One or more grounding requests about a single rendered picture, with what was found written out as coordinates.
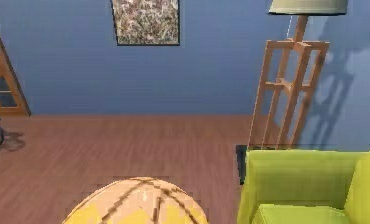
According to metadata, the dark framed speckled picture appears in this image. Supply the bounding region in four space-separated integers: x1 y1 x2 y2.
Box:
110 0 181 47

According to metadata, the brown wooden glazed door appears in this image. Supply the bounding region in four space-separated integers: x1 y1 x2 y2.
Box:
0 20 32 118

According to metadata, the lime green armchair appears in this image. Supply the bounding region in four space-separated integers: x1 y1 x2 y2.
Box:
236 146 370 224

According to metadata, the wooden frame floor lamp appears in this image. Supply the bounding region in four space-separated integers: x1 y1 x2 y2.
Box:
247 0 349 150

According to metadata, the orange black striped basketball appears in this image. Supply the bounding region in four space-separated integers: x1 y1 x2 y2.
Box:
62 176 210 224

